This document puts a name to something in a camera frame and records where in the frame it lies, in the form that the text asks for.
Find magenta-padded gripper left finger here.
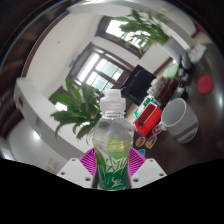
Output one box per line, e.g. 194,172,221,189
56,147,99,190

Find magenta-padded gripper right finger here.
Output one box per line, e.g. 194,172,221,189
127,147,168,190

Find clear green-labelled drink bottle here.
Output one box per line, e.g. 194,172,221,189
91,88,136,192

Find red plastic box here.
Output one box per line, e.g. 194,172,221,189
133,102,164,137

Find white mug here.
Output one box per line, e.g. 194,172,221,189
158,97,200,145

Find broad-leaved potted plant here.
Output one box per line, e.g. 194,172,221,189
49,78,103,146
112,8,196,63

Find green flat box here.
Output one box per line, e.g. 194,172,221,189
133,95,156,120

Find brown-framed window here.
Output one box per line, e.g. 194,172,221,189
96,15,148,58
49,85,73,113

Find brown box of snacks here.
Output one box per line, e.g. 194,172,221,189
146,75,180,108

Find green packet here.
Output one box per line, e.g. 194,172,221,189
162,62,181,81

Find flat round red coaster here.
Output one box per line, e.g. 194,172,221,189
196,74,215,95

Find brown wooden double door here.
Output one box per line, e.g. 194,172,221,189
66,42,133,98

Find grey round object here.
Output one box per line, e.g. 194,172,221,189
179,54,193,70

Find white printed leaflet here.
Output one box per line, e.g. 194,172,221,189
189,42,208,63

